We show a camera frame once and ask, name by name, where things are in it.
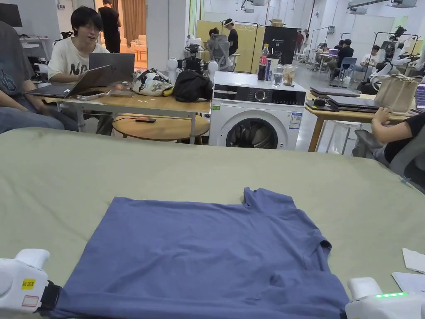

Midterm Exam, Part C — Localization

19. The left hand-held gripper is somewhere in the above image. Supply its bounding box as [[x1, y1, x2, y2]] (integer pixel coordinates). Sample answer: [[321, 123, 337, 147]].
[[0, 248, 64, 314]]

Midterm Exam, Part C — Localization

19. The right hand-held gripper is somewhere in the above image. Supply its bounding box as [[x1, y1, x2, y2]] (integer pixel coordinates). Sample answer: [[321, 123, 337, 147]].
[[344, 277, 425, 319]]

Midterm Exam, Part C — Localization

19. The blue t-shirt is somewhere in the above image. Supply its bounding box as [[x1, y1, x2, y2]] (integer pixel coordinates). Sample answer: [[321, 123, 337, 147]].
[[49, 187, 351, 319]]

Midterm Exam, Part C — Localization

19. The white paper sheet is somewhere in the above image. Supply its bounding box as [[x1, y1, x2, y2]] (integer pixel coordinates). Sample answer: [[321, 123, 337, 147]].
[[391, 272, 425, 295], [402, 247, 425, 274]]

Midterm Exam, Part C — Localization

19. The grey office chair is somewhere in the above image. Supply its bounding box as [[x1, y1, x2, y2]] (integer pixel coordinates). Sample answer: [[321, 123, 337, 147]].
[[352, 129, 425, 194], [203, 34, 240, 72]]

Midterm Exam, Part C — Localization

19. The bed with pale green sheet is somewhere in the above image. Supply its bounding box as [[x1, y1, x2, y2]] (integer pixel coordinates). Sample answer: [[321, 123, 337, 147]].
[[0, 127, 425, 319]]

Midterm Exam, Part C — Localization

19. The round wooden low table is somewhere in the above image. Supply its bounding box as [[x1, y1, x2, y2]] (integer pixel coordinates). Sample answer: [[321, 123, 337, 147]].
[[112, 113, 211, 145]]

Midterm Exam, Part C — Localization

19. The long wooden table with laptops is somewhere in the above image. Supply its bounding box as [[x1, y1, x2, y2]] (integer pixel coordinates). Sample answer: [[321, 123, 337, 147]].
[[24, 52, 213, 145]]

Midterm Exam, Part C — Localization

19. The white washing machine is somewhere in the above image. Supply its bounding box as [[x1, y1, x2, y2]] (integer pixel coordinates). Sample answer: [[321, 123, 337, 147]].
[[208, 43, 307, 152]]

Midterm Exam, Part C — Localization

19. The white humanoid robot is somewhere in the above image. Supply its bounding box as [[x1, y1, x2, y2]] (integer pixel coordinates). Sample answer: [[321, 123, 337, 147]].
[[363, 26, 424, 94]]

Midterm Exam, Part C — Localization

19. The group of people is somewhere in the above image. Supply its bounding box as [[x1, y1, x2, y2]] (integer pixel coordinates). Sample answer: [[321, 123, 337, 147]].
[[295, 29, 382, 82]]

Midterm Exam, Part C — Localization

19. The black and white robot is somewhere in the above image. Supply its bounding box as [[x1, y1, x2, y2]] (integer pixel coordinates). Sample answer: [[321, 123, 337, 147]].
[[167, 43, 218, 76]]

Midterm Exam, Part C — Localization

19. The black cabinet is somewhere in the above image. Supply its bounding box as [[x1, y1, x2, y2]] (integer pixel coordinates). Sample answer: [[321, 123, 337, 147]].
[[263, 25, 299, 66]]

